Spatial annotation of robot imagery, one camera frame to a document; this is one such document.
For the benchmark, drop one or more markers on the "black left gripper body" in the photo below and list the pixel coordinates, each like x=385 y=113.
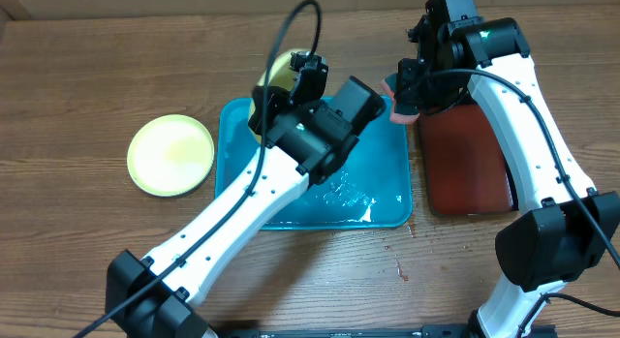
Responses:
x=276 y=101

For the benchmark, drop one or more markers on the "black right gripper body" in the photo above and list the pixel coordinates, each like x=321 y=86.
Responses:
x=433 y=91

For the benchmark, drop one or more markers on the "yellow plate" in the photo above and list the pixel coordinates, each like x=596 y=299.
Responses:
x=282 y=76
x=170 y=156

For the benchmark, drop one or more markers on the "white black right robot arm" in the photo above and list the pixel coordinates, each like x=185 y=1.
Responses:
x=565 y=224

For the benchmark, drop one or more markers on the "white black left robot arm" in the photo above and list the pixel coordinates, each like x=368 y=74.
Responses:
x=305 y=140

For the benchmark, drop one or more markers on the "black tray with brown water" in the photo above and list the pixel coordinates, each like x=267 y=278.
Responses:
x=466 y=172

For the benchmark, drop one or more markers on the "teal plastic tray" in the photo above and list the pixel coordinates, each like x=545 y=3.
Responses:
x=372 y=190

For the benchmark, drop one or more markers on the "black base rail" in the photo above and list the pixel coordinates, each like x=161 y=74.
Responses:
x=427 y=331

